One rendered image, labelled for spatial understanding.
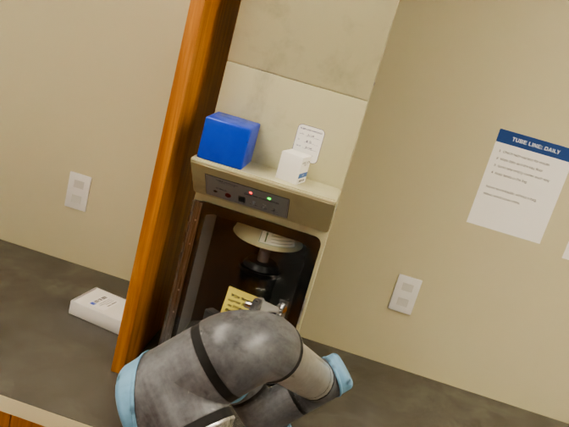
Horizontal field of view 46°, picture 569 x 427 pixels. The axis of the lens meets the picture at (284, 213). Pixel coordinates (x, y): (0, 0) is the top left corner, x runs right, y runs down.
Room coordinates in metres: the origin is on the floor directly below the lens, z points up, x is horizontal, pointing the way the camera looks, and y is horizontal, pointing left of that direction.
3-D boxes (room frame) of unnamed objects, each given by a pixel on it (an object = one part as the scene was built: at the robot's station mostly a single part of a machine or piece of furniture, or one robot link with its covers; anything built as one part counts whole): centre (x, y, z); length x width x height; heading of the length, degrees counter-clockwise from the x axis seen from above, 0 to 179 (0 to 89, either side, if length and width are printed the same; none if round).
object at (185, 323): (1.47, 0.05, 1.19); 0.30 x 0.01 x 0.40; 84
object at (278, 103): (1.60, 0.04, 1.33); 0.32 x 0.25 x 0.77; 85
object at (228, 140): (1.43, 0.16, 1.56); 0.10 x 0.10 x 0.09; 85
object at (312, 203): (1.42, 0.06, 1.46); 0.32 x 0.11 x 0.10; 85
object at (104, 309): (1.66, 0.40, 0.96); 0.16 x 0.12 x 0.04; 76
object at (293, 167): (1.41, 0.01, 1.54); 0.05 x 0.05 x 0.06; 70
